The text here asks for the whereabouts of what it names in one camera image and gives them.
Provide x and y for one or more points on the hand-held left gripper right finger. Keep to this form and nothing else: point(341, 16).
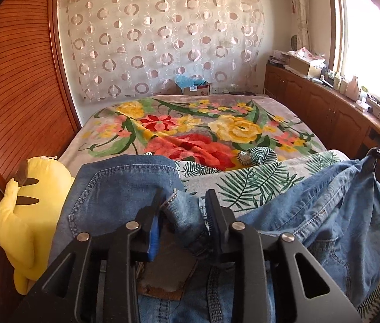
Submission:
point(215, 215)

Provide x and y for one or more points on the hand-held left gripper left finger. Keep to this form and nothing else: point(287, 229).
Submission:
point(156, 239)

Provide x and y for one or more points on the light blue denim pants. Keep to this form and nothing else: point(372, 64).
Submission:
point(328, 215)

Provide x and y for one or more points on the palm leaf printed blanket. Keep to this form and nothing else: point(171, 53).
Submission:
point(264, 181)

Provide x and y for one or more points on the row of small bottles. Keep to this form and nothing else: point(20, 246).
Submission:
point(351, 87)

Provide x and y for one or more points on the floral printed blanket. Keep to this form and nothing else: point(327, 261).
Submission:
point(237, 128)

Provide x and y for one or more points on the wooden window cabinet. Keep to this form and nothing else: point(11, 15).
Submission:
point(314, 104)

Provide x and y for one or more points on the wooden framed window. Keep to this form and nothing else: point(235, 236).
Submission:
point(365, 40)

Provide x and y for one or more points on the open cardboard box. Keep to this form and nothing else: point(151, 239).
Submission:
point(304, 67)

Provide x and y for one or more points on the yellow plush toy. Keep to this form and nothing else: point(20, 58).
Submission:
point(25, 228)

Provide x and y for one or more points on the white pink plastic bag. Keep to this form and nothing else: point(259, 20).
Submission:
point(307, 53)

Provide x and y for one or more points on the sheer curtain with circles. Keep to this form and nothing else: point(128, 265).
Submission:
point(163, 40)

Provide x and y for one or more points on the wooden slatted wardrobe door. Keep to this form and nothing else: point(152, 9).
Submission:
point(18, 91)

